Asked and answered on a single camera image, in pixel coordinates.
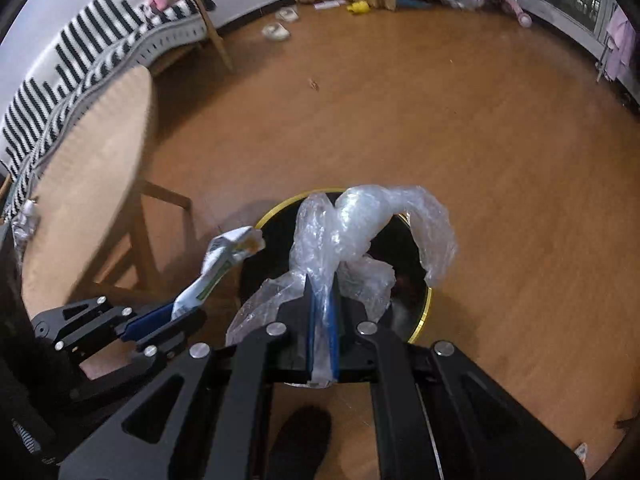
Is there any clear plastic bag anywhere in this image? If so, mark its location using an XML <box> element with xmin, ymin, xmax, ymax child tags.
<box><xmin>225</xmin><ymin>184</ymin><xmax>458</xmax><ymax>348</ymax></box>

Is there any small white snack wrapper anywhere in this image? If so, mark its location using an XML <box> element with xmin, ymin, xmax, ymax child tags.
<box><xmin>171</xmin><ymin>226</ymin><xmax>266</xmax><ymax>322</ymax></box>

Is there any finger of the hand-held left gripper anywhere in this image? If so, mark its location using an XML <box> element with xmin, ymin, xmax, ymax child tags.
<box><xmin>31</xmin><ymin>296</ymin><xmax>177</xmax><ymax>356</ymax></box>
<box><xmin>70</xmin><ymin>309</ymin><xmax>208</xmax><ymax>403</ymax></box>

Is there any clear plastic wrap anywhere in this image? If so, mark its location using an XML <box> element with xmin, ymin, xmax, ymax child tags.
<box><xmin>240</xmin><ymin>187</ymin><xmax>433</xmax><ymax>391</ymax></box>

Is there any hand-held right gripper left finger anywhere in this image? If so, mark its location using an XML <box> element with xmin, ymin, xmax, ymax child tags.
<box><xmin>57</xmin><ymin>272</ymin><xmax>326</xmax><ymax>480</ymax></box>

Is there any pink cloth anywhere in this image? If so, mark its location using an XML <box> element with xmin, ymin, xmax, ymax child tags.
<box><xmin>602</xmin><ymin>5</ymin><xmax>636</xmax><ymax>81</ymax></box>

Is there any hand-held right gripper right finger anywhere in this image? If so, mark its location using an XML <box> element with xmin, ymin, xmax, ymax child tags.
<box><xmin>322</xmin><ymin>272</ymin><xmax>586</xmax><ymax>480</ymax></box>

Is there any black white striped blanket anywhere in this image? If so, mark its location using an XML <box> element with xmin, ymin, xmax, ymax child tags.
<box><xmin>0</xmin><ymin>0</ymin><xmax>208</xmax><ymax>211</ymax></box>

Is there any wooden table leg frame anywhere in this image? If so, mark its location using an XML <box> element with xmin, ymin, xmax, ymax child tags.
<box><xmin>92</xmin><ymin>177</ymin><xmax>193</xmax><ymax>301</ymax></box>

